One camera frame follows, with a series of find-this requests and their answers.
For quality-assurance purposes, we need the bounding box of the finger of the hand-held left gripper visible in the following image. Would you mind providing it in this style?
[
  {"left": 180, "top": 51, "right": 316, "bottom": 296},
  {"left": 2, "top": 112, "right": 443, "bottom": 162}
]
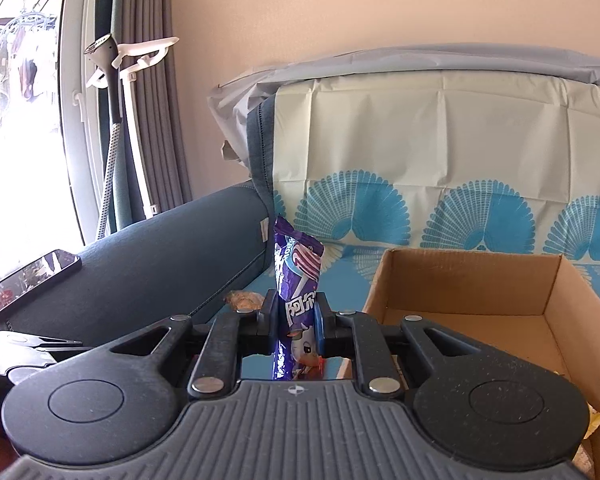
[{"left": 0, "top": 331, "right": 92, "bottom": 359}]

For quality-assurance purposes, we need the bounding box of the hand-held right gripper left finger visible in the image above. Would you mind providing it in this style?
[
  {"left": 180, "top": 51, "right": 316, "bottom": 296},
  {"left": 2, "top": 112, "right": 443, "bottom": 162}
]
[{"left": 107, "top": 290, "right": 281, "bottom": 397}]

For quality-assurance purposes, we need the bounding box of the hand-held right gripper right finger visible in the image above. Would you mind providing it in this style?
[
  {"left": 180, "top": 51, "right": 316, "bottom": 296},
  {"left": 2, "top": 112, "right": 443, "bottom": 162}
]
[{"left": 313, "top": 290, "right": 482, "bottom": 394}]

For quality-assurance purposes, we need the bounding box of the purple snack packet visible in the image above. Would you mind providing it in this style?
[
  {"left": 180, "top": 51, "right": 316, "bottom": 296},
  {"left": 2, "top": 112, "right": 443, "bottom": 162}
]
[{"left": 271, "top": 214, "right": 327, "bottom": 382}]

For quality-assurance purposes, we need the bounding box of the cardboard box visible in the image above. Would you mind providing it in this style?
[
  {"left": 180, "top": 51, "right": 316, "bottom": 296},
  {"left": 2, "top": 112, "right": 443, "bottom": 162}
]
[{"left": 361, "top": 247, "right": 600, "bottom": 480}]

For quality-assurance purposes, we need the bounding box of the clear bag of brown snacks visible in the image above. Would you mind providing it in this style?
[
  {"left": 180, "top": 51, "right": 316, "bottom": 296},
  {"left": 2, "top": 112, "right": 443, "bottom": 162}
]
[{"left": 224, "top": 290, "right": 267, "bottom": 314}]

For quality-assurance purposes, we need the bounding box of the black smartphone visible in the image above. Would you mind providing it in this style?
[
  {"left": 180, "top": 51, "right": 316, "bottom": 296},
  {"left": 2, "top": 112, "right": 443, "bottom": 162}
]
[{"left": 0, "top": 249, "right": 83, "bottom": 322}]

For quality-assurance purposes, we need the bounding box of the blue sofa armrest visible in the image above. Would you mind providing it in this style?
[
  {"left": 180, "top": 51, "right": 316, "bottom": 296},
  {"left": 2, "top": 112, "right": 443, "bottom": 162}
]
[{"left": 0, "top": 96, "right": 282, "bottom": 357}]

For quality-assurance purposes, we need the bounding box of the grey curtain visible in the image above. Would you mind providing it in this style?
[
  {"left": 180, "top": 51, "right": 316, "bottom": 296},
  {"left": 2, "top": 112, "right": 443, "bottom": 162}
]
[{"left": 100, "top": 0, "right": 195, "bottom": 235}]

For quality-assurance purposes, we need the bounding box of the yellow snack packet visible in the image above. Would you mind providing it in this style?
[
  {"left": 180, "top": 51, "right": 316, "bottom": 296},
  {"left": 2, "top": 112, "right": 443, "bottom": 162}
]
[{"left": 572, "top": 402, "right": 600, "bottom": 467}]

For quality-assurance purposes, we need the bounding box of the clothes drying rack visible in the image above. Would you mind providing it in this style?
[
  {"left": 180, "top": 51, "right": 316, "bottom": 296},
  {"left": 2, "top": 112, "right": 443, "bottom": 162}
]
[{"left": 0, "top": 0, "right": 61, "bottom": 107}]

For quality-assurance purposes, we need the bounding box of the white steamer stand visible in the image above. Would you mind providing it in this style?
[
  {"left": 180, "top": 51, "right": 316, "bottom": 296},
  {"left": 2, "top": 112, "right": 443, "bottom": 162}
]
[{"left": 72, "top": 36, "right": 182, "bottom": 217}]

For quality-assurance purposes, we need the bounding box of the white window frame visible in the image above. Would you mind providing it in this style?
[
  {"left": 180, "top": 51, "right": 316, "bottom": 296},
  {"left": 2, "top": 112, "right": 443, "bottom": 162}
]
[{"left": 57, "top": 0, "right": 115, "bottom": 247}]

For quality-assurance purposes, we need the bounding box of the garment steamer with hose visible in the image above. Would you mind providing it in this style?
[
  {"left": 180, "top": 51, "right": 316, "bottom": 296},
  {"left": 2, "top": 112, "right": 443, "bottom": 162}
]
[{"left": 83, "top": 32, "right": 127, "bottom": 242}]

